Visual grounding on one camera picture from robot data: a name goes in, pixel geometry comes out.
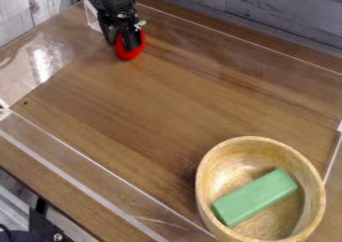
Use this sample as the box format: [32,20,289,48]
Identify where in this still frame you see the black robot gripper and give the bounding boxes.
[96,0,146,52]

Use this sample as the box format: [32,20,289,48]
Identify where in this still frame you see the red plush strawberry toy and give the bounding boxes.
[115,22,146,61]

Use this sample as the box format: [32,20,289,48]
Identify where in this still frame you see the wooden bowl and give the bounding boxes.
[195,136,326,242]

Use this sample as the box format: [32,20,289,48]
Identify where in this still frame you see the green rectangular block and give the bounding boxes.
[211,168,298,227]

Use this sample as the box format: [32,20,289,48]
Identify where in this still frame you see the clear acrylic corner bracket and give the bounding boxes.
[83,0,102,32]

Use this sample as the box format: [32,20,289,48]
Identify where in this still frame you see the clear acrylic barrier wall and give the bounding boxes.
[0,0,342,242]

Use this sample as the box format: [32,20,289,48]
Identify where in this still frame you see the black metal clamp bracket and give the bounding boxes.
[28,208,75,242]

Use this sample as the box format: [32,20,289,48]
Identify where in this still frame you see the black cable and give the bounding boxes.
[0,223,12,242]

